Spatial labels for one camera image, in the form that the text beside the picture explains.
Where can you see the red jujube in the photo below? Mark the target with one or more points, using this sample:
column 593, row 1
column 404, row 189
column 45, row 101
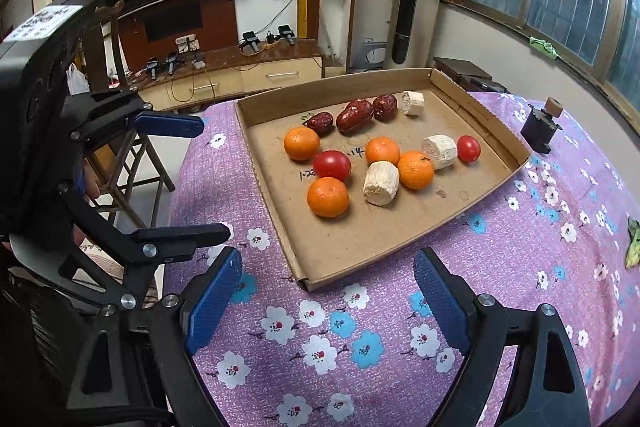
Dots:
column 384, row 107

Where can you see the green cloth on windowsill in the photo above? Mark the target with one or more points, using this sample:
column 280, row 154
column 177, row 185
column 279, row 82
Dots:
column 543, row 47

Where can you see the large red jujube date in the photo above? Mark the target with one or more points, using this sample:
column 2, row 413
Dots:
column 356, row 113

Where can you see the black motor with brown roller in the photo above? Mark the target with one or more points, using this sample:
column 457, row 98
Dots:
column 541, row 124

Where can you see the green leafy vegetable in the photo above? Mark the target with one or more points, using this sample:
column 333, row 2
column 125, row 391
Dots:
column 632, row 256

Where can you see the person's left hand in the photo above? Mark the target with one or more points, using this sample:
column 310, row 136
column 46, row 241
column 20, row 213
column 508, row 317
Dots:
column 89, row 184

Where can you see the large red tomato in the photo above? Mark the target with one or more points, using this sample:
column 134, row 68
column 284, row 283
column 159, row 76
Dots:
column 332, row 163

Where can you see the brown cardboard tray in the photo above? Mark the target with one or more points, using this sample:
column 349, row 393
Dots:
column 353, row 168

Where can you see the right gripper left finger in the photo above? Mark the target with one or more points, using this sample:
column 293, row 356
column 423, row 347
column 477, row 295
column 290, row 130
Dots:
column 137, row 367

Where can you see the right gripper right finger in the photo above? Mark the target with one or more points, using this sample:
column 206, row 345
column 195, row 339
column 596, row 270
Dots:
column 545, row 387

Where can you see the small red cherry tomato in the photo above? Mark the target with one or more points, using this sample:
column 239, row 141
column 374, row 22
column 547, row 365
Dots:
column 468, row 149

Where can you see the wooden TV cabinet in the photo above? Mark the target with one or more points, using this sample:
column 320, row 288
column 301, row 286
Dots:
column 186, row 53

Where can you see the purple floral tablecloth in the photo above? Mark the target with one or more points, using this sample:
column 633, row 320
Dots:
column 368, row 352

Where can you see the small dark red date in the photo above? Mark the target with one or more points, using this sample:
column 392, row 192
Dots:
column 321, row 123

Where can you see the dark wooden stool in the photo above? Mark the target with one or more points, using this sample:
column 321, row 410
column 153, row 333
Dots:
column 468, row 76

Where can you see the small orange tangerine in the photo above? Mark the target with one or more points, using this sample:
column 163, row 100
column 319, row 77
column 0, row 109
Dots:
column 382, row 149

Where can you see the wooden chair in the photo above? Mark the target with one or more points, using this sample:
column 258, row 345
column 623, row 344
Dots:
column 119, row 156

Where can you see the white corn cob piece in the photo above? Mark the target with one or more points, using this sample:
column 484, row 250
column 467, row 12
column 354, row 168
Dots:
column 412, row 103
column 440, row 149
column 381, row 183

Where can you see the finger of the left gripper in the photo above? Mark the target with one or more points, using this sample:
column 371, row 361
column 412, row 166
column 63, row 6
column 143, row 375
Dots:
column 150, row 122
column 174, row 244

